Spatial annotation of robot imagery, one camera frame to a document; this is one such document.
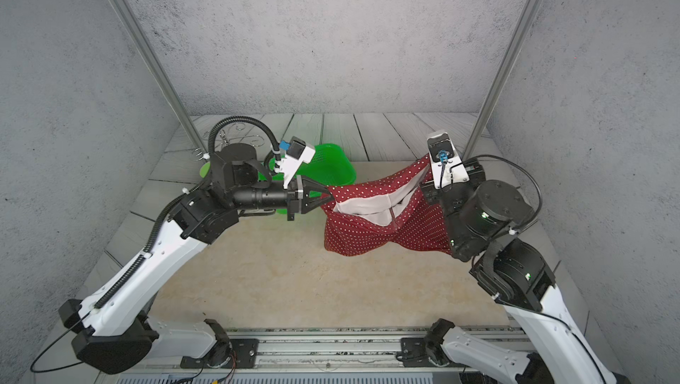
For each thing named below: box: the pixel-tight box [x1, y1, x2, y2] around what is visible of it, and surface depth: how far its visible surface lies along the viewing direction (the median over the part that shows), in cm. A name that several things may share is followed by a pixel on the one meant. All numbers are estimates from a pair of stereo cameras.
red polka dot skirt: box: [320, 154, 453, 256], surface depth 57 cm
